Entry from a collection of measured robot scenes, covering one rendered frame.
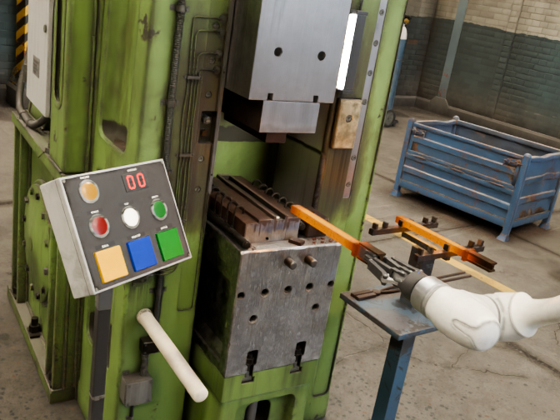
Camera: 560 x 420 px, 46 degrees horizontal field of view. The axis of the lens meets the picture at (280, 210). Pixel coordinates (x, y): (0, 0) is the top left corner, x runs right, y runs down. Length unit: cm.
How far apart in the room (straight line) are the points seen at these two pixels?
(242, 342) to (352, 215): 65
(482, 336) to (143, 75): 113
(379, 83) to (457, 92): 867
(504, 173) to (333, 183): 333
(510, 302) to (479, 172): 411
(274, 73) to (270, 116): 12
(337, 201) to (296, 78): 59
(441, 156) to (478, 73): 506
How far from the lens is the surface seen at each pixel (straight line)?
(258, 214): 210
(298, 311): 222
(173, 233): 176
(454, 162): 577
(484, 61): 1075
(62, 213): 160
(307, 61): 198
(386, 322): 217
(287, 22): 192
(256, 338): 218
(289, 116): 199
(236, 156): 250
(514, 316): 157
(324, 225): 187
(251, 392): 230
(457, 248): 216
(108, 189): 166
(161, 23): 191
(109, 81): 229
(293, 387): 241
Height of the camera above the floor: 170
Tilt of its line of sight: 19 degrees down
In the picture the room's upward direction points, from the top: 9 degrees clockwise
